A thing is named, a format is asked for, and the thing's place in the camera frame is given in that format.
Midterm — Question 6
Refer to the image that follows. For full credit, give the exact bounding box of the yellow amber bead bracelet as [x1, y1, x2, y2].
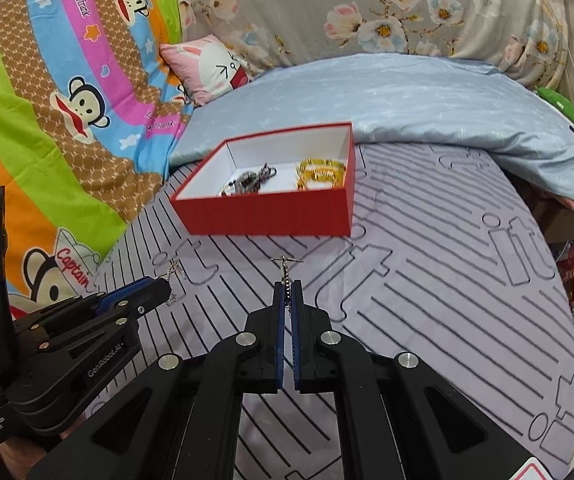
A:
[295, 167, 346, 191]

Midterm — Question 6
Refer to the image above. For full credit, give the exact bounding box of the red jewelry box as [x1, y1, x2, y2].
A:
[170, 122, 355, 236]

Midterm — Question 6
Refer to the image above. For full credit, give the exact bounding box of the colourful monkey cartoon blanket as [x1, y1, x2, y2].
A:
[0, 0, 191, 318]

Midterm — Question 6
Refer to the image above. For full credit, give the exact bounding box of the pink bunny pillow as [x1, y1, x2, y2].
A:
[159, 35, 250, 106]

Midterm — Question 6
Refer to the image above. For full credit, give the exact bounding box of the light blue quilt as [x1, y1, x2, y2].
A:
[169, 53, 574, 200]

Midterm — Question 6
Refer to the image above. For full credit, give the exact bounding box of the grey floral bedsheet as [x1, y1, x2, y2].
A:
[177, 0, 569, 88]

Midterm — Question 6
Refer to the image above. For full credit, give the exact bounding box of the green plush object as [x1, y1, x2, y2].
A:
[536, 87, 574, 124]

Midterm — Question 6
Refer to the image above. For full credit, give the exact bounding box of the dark purple bead necklace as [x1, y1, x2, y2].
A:
[219, 161, 279, 198]

